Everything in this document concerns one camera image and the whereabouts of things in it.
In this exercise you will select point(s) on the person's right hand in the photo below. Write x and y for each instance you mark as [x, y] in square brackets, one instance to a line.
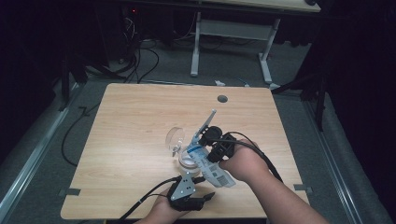
[249, 161]

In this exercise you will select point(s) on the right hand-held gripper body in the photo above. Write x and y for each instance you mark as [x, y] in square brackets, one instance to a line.
[224, 146]

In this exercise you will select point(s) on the black metal stand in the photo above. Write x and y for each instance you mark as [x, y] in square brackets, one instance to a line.
[320, 105]
[64, 87]

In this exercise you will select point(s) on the clear glass jar with lid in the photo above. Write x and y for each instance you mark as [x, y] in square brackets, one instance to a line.
[175, 137]

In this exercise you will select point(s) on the person's left hand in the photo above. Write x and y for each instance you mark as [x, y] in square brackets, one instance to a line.
[165, 214]

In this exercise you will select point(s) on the white and blue milk carton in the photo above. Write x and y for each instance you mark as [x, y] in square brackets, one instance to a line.
[214, 174]

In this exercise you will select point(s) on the white scrap on floor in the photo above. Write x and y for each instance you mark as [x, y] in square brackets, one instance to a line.
[219, 83]

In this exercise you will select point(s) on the metal floor rail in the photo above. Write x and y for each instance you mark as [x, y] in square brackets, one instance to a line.
[336, 174]
[31, 161]

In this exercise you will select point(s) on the white-legged background desk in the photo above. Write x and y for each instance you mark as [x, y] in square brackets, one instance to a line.
[233, 29]

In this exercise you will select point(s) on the grey tape strip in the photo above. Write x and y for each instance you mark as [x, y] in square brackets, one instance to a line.
[70, 192]
[302, 187]

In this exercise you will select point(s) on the dark equipment with red light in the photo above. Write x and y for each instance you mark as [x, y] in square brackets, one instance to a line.
[132, 25]

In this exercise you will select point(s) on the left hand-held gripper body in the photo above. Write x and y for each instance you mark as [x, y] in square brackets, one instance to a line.
[183, 193]

